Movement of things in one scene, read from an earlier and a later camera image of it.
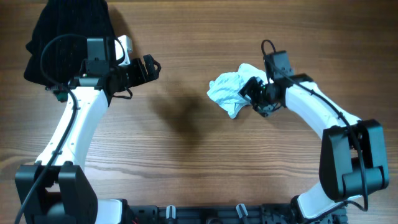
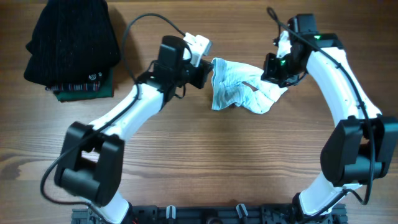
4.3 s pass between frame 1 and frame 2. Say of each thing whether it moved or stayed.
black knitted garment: stayed
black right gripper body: moved
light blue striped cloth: moved
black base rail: stayed
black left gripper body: moved
